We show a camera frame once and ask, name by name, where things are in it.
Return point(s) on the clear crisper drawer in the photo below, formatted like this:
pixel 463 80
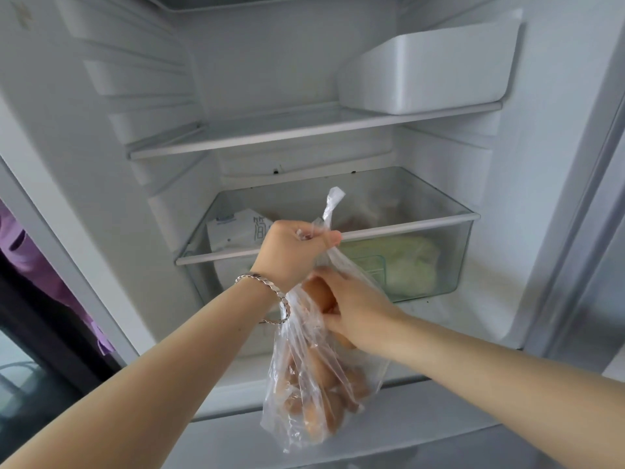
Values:
pixel 454 258

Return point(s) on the person's right fingers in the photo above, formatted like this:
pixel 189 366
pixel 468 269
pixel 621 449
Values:
pixel 337 283

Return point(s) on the person's left hand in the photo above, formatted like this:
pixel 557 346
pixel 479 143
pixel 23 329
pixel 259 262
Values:
pixel 278 251

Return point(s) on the white plastic tray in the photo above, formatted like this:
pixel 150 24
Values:
pixel 429 68

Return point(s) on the person's left fingers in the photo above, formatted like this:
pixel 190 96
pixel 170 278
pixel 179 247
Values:
pixel 320 237

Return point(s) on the brown egg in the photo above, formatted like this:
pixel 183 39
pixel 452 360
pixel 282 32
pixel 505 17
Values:
pixel 316 294

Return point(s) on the glass refrigerator shelf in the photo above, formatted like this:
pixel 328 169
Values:
pixel 293 129

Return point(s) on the white refrigerator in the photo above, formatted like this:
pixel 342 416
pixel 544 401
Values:
pixel 293 58

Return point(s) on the purple cloth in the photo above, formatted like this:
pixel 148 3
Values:
pixel 29 268

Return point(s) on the black appliance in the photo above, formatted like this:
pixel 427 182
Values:
pixel 29 385

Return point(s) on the person's right hand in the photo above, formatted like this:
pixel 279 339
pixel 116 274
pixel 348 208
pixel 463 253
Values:
pixel 364 312

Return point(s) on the white food packet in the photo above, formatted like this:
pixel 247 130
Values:
pixel 229 239

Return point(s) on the clear plastic bag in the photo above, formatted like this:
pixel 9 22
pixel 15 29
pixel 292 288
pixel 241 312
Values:
pixel 298 346

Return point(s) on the white refrigerator door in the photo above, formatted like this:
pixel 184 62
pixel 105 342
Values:
pixel 600 268

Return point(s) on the green cabbage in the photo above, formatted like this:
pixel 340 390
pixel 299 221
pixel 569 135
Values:
pixel 410 263

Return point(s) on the person's left forearm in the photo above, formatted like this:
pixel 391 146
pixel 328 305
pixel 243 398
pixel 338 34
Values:
pixel 146 376

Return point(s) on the person's right forearm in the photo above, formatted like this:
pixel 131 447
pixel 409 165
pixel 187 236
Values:
pixel 512 385

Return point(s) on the pile of bagged eggs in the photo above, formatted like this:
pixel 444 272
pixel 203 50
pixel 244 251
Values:
pixel 317 385

